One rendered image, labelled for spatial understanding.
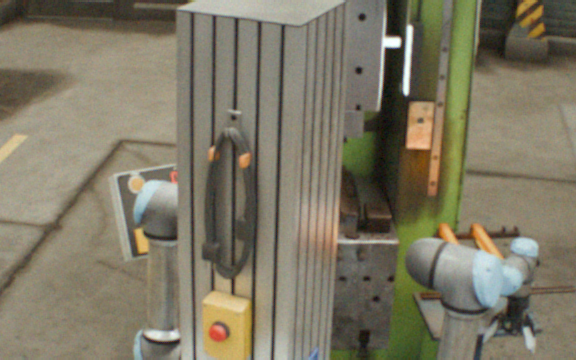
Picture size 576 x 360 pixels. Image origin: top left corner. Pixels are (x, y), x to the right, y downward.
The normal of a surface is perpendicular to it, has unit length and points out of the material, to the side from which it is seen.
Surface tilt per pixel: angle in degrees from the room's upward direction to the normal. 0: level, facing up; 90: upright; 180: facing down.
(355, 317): 90
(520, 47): 90
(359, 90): 90
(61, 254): 0
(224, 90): 90
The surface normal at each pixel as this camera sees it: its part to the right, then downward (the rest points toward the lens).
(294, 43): -0.40, 0.36
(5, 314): 0.04, -0.91
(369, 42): 0.04, 0.40
